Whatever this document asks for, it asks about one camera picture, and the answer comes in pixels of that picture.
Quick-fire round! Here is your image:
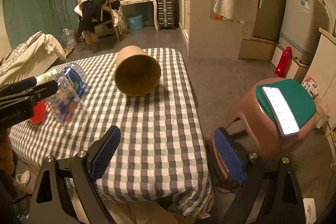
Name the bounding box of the brown kraft paper cup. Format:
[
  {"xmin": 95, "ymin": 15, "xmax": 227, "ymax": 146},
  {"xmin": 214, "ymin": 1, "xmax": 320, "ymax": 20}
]
[{"xmin": 114, "ymin": 46, "xmax": 161, "ymax": 97}]

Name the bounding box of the dark suitcase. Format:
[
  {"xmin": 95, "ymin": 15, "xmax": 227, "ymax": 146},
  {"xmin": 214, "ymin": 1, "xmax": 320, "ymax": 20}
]
[{"xmin": 156, "ymin": 0, "xmax": 177, "ymax": 29}]

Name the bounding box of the white paper cup green print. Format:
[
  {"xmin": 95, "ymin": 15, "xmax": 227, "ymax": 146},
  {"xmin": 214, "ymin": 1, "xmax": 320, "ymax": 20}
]
[{"xmin": 36, "ymin": 69, "xmax": 58, "ymax": 85}]

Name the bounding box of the cardboard box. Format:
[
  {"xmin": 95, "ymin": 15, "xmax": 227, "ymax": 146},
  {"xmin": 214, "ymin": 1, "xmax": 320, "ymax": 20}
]
[{"xmin": 238, "ymin": 39, "xmax": 276, "ymax": 61}]

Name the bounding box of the white small refrigerator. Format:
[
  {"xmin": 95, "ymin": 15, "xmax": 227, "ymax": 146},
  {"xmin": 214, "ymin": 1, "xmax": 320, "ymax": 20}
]
[{"xmin": 278, "ymin": 0, "xmax": 329, "ymax": 65}]

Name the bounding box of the white louvered wardrobe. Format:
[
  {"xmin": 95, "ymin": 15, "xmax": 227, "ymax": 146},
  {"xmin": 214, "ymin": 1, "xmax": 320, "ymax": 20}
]
[{"xmin": 188, "ymin": 0, "xmax": 255, "ymax": 59}]

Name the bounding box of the red thermos bottle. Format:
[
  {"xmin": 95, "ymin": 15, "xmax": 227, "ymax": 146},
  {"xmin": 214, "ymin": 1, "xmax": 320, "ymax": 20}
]
[{"xmin": 274, "ymin": 47, "xmax": 292, "ymax": 77}]

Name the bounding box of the white slipper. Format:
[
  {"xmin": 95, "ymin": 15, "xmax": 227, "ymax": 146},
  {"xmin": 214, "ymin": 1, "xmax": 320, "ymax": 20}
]
[{"xmin": 15, "ymin": 170, "xmax": 31, "ymax": 187}]

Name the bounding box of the red cup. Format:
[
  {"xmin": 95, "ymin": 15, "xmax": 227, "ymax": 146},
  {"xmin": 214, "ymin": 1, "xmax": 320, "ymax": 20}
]
[{"xmin": 29, "ymin": 101, "xmax": 46, "ymax": 124}]

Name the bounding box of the large water jug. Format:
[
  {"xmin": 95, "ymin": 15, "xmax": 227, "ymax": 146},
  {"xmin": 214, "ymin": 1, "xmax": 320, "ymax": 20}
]
[{"xmin": 61, "ymin": 28, "xmax": 76, "ymax": 48}]

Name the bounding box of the bed with bedding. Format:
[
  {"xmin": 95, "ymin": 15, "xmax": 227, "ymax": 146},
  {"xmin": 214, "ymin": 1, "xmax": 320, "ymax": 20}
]
[{"xmin": 1, "ymin": 31, "xmax": 66, "ymax": 86}]

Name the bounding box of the blue plastic water bottle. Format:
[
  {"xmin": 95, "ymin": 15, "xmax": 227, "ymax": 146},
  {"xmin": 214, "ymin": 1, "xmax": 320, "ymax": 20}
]
[{"xmin": 62, "ymin": 63, "xmax": 87, "ymax": 98}]

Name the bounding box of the wooden chair with clothes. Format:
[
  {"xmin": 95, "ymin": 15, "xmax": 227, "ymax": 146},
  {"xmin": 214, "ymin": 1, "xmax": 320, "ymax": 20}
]
[{"xmin": 74, "ymin": 0, "xmax": 126, "ymax": 50}]

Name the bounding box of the clear plastic cup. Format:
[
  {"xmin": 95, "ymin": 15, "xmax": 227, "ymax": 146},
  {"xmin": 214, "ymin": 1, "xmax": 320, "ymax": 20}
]
[{"xmin": 45, "ymin": 73, "xmax": 90, "ymax": 133}]

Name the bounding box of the green corner curtain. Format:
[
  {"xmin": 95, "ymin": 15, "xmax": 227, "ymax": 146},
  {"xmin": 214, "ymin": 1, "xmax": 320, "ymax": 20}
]
[{"xmin": 2, "ymin": 0, "xmax": 78, "ymax": 48}]

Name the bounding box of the blue laundry basket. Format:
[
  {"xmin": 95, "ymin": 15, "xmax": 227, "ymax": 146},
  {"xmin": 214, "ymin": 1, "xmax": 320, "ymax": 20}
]
[{"xmin": 127, "ymin": 14, "xmax": 143, "ymax": 30}]

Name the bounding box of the white desk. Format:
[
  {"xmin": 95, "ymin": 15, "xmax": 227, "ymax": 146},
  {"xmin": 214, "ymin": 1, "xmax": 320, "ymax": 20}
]
[{"xmin": 119, "ymin": 0, "xmax": 159, "ymax": 31}]

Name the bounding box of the brown plastic stool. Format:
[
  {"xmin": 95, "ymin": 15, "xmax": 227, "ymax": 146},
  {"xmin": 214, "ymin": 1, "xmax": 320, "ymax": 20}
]
[{"xmin": 207, "ymin": 77, "xmax": 320, "ymax": 193}]

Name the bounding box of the checkered tablecloth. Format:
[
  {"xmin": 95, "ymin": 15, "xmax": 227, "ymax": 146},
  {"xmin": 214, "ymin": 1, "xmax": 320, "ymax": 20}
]
[{"xmin": 10, "ymin": 48, "xmax": 214, "ymax": 217}]

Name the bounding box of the green cushion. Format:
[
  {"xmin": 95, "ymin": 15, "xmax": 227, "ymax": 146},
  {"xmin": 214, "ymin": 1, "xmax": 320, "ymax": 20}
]
[{"xmin": 255, "ymin": 79, "xmax": 316, "ymax": 127}]

